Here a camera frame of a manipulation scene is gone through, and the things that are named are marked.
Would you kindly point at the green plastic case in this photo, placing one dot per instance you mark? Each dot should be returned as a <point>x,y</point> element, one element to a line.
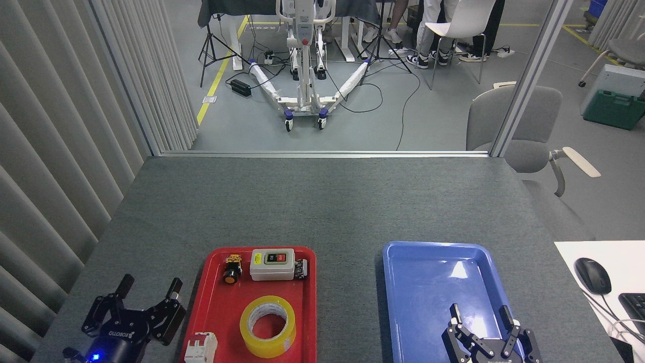
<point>612,108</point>

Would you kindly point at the black computer mouse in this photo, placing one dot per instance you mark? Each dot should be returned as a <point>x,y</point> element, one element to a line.
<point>592,275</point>

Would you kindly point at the white stand on wheels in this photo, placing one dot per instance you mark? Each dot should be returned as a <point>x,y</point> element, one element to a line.
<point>304,60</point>

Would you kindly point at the red plastic tray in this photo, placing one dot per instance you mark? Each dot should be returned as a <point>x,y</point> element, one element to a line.
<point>227,312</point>

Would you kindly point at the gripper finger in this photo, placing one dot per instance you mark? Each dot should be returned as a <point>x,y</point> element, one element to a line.
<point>107,306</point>
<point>169,312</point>
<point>466,335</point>
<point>519,340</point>

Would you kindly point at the orange push button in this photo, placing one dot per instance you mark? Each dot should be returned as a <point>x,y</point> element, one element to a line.
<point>232,275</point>

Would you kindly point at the silver rail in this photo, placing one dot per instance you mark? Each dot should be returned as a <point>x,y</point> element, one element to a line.
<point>322,154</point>

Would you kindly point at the black keyboard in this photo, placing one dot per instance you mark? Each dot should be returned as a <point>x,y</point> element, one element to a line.
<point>636,308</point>

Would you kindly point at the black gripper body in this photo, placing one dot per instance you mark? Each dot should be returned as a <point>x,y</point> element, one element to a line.
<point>496,357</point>
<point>121,340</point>

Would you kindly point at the white plastic chair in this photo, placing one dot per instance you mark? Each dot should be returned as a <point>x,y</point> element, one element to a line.
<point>463,22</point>

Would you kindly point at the black power brick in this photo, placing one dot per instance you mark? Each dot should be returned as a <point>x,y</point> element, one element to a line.
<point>241,87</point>

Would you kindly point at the yellow tape roll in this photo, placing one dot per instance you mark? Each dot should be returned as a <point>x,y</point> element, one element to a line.
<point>254,343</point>

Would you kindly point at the white power strip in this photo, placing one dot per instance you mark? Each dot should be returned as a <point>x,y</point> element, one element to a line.
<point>505,51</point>
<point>268,57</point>

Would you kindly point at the silver post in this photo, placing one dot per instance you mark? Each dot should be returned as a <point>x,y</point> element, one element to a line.
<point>531,75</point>

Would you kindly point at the grey office chair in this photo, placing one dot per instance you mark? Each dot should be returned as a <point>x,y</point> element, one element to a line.
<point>484,116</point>

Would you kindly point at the white desk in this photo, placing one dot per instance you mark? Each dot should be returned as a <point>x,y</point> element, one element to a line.
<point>574,252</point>

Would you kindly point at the grey vertical blinds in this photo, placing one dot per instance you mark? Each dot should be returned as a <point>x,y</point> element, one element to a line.
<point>50,126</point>
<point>617,20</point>

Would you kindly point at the grey switch box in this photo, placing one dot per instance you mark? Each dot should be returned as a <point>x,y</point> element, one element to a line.
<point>269,271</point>

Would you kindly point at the small black terminal block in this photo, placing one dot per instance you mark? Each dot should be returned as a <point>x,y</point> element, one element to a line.
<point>301,268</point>

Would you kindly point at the blue bin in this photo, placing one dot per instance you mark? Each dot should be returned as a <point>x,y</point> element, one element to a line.
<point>597,7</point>

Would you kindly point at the person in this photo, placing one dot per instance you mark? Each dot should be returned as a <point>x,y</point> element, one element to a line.
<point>491,30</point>
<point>428,30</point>
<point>395,20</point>

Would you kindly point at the grey metal box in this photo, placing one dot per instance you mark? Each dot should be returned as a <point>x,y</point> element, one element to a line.
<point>617,78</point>

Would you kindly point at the grey chair with wheels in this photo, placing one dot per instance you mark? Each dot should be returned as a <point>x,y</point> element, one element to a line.
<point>627,50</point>

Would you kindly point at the blue plastic tray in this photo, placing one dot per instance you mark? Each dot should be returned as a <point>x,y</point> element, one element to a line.
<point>428,297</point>

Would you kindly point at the black tripod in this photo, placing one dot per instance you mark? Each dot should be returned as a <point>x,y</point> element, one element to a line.
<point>381,48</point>
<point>209,43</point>

